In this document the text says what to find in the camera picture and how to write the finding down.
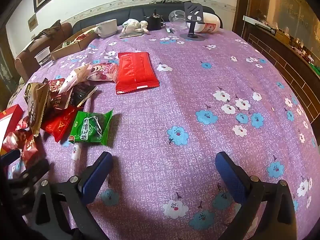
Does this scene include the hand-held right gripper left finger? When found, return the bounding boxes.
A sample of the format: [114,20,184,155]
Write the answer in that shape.
[25,151,113,240]

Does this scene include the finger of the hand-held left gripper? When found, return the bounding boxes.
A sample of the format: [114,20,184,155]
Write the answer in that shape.
[0,149,22,180]
[6,158,51,214]

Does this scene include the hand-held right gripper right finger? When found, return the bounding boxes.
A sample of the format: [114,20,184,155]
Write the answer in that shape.
[215,151,298,240]

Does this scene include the dark red gold-print packet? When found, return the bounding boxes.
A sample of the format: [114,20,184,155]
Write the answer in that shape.
[20,134,40,169]
[2,116,31,152]

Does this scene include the red white box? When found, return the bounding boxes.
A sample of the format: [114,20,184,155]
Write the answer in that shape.
[0,104,25,155]

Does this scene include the green snack packet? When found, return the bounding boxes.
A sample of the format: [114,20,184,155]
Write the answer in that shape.
[68,109,114,147]

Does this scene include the red gold-logo snack packet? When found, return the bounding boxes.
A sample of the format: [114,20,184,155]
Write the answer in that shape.
[40,105,81,143]

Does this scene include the brown gold snack packet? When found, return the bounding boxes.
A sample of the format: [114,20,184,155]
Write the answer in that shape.
[24,79,51,137]

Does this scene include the dark red glossy snack packet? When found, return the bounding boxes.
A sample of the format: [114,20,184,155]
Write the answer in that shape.
[47,78,73,110]

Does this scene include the white pink dotted snack packet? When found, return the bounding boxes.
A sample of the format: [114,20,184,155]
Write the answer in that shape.
[58,64,91,94]

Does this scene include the large red snack packet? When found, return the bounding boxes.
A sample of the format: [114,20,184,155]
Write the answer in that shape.
[115,52,160,95]

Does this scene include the black snack packet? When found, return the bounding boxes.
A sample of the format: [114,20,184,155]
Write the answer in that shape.
[69,84,97,108]

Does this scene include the purple floral tablecloth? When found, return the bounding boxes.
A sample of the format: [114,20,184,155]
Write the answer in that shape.
[7,21,320,240]

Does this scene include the clear plastic cup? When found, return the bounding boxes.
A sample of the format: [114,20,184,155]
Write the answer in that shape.
[34,47,54,68]

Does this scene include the pink strawberry snack packet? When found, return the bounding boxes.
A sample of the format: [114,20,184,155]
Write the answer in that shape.
[85,62,120,83]

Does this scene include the brown armchair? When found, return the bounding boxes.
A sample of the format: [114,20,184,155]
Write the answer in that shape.
[14,21,73,83]

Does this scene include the brown cardboard box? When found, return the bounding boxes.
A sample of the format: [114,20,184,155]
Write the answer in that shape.
[50,26,101,61]

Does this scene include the brown wooden counter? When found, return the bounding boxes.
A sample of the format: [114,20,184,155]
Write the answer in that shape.
[232,0,320,133]

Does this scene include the dark clothes on armchair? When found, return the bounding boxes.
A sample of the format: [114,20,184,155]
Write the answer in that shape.
[37,19,62,41]

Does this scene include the pile of assorted snack packets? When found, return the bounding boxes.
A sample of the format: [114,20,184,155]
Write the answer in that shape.
[61,29,98,48]

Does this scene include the white jar with red label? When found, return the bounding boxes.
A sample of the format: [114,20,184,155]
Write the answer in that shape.
[194,12,223,34]

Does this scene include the white cloth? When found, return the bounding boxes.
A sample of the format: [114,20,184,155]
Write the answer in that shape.
[121,18,150,35]

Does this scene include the black phone stand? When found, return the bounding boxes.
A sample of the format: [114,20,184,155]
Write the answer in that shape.
[179,2,207,41]

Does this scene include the black pot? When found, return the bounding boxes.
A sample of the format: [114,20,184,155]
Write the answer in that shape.
[146,9,164,31]

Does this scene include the black leather sofa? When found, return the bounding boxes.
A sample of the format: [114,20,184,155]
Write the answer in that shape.
[72,3,216,32]

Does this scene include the small wall plaque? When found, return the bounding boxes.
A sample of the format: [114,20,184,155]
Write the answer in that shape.
[27,14,38,32]

